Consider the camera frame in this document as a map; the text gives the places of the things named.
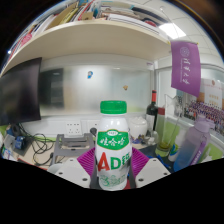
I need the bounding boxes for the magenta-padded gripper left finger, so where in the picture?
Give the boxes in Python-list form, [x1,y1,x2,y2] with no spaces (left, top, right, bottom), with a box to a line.
[54,146,98,190]

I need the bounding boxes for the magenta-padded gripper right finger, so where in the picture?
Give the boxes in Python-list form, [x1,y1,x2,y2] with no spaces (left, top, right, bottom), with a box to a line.
[128,147,172,190]

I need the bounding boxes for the white green-capped drink bottle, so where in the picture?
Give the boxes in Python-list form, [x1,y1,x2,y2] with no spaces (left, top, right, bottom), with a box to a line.
[94,99,132,192]

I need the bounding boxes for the purple translucent water bottle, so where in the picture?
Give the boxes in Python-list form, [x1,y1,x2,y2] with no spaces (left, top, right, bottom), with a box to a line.
[173,114,215,173]

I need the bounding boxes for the flat round red coaster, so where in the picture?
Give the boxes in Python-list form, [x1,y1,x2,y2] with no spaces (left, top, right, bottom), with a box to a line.
[123,179,133,191]

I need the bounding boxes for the grey metal laptop stand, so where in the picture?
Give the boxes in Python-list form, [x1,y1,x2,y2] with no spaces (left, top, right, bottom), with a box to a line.
[51,133,96,166]

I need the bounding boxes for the green drinking glass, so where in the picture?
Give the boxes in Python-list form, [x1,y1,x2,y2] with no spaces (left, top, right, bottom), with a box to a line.
[154,94,183,158]

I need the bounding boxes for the white ceramic pot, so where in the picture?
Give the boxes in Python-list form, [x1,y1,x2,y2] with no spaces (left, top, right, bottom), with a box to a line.
[128,115,148,140]

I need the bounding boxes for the dark wine bottle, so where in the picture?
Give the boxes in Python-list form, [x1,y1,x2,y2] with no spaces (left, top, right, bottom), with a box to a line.
[145,89,159,133]

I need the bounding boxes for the group photo poster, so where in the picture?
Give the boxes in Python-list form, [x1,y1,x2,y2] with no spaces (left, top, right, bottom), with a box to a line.
[183,78,224,134]

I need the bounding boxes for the black computer monitor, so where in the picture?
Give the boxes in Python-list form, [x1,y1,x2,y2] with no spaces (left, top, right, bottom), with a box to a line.
[0,57,43,127]

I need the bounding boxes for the purple hanging flag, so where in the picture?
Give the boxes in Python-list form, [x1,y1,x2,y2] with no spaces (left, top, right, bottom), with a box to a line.
[170,39,202,98]

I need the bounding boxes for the beige shelf with books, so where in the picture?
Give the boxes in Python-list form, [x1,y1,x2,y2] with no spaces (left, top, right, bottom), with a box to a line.
[0,0,173,78]

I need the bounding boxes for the ceiling light panel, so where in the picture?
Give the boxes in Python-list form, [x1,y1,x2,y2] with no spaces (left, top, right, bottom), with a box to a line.
[159,22,187,40]

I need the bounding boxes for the black cable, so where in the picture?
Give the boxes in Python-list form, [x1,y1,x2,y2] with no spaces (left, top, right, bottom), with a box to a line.
[18,128,57,167]

